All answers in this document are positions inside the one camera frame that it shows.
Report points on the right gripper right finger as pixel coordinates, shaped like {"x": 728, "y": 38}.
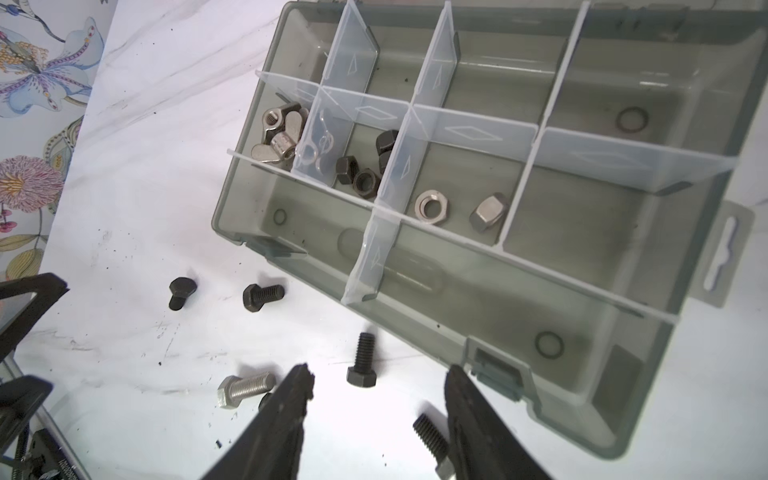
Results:
{"x": 480, "y": 444}

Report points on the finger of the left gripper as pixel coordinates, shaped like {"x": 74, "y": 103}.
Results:
{"x": 20, "y": 400}
{"x": 24, "y": 301}

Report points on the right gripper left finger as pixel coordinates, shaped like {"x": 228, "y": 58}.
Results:
{"x": 271, "y": 445}

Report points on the black hex bolt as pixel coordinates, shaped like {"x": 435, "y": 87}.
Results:
{"x": 256, "y": 297}
{"x": 437, "y": 445}
{"x": 361, "y": 373}
{"x": 264, "y": 401}
{"x": 181, "y": 289}

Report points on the silver hex nut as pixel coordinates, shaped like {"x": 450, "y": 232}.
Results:
{"x": 431, "y": 207}
{"x": 489, "y": 212}

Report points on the black hex nut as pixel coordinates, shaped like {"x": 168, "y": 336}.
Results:
{"x": 385, "y": 141}
{"x": 346, "y": 170}
{"x": 366, "y": 184}
{"x": 383, "y": 161}

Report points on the silver wing nut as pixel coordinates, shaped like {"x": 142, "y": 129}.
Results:
{"x": 280, "y": 150}
{"x": 273, "y": 121}
{"x": 285, "y": 109}
{"x": 294, "y": 123}

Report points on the silver hex bolt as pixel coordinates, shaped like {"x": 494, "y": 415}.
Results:
{"x": 233, "y": 389}

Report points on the grey plastic organizer box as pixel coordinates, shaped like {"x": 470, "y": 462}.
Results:
{"x": 531, "y": 193}

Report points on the aluminium mounting rail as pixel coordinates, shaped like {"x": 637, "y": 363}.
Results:
{"x": 41, "y": 450}

